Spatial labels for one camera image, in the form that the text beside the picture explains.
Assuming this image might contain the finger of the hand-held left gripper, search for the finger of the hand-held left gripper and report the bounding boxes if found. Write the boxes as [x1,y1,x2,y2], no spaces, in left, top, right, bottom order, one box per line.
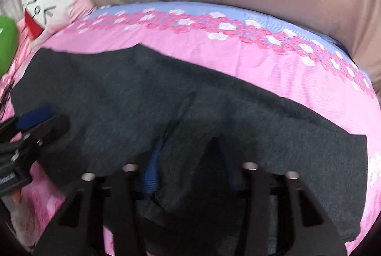
[0,114,71,162]
[0,106,52,134]

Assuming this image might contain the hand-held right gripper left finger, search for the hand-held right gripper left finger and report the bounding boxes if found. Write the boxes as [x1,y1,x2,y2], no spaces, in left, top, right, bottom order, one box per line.
[36,137,167,256]

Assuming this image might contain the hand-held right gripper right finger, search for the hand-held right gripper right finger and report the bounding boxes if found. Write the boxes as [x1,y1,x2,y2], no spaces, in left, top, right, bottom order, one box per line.
[217,138,337,256]

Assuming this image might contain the dark grey pants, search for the dark grey pants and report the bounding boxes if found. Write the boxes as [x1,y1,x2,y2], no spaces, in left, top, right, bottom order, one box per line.
[10,43,370,245]

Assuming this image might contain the green plush toy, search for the green plush toy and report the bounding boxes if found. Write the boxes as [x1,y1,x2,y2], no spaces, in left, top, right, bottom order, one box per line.
[0,16,19,77]

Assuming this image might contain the pink rose print bed sheet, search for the pink rose print bed sheet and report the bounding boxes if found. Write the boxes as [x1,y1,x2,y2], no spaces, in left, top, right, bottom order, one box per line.
[0,2,380,256]

